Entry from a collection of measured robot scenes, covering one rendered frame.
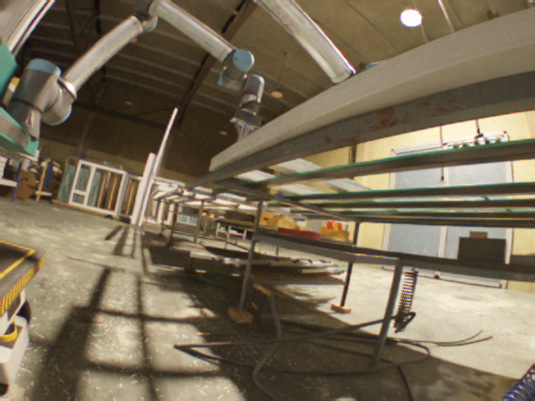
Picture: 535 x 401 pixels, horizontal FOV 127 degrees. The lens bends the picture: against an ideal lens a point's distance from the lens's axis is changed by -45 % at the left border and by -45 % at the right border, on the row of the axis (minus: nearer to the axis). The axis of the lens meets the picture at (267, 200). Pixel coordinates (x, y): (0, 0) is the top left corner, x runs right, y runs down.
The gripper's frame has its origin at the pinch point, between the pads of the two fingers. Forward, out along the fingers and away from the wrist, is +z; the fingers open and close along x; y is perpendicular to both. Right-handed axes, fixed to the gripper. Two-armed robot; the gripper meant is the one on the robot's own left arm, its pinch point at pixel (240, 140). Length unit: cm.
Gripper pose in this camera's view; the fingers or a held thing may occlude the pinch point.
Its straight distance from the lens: 107.3
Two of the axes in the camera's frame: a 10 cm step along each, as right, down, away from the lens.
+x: -8.5, -2.2, -4.7
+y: -4.9, 0.2, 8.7
